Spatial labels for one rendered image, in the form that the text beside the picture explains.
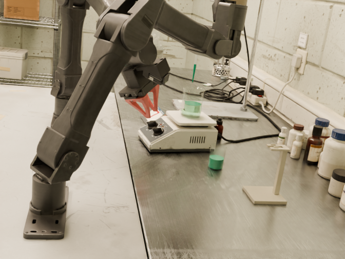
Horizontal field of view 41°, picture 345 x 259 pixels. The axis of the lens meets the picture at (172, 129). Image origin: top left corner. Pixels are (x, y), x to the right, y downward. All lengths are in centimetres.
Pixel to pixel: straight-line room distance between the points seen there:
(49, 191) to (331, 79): 106
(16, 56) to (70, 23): 208
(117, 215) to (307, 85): 104
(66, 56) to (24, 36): 235
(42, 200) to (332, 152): 76
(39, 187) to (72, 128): 13
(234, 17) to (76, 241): 61
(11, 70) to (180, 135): 234
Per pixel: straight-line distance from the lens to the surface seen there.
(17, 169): 113
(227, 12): 110
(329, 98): 163
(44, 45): 374
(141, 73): 118
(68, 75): 141
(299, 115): 171
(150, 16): 90
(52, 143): 88
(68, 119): 87
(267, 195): 111
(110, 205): 98
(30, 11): 336
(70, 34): 139
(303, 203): 113
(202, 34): 102
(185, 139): 129
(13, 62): 346
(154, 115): 154
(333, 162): 129
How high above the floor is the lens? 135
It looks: 18 degrees down
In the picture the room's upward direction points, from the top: 7 degrees clockwise
